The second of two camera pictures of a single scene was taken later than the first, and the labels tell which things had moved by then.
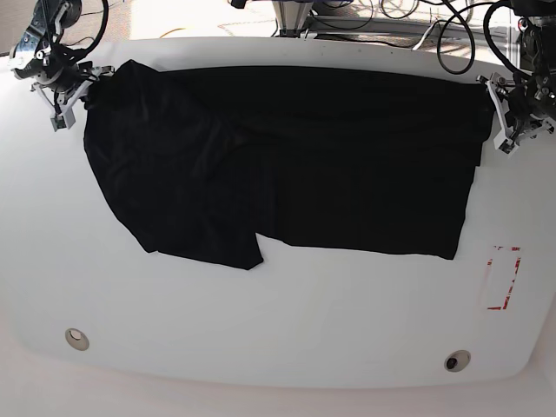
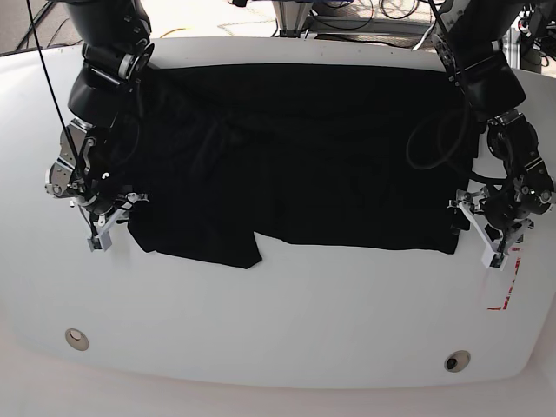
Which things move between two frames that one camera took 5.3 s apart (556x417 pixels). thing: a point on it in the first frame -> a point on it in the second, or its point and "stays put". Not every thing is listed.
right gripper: [516, 121] -> [497, 221]
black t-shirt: [206, 162] stays put
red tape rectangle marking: [518, 260] stays put
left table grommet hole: [76, 339] stays put
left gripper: [59, 98] -> [103, 210]
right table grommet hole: [457, 360] stays put
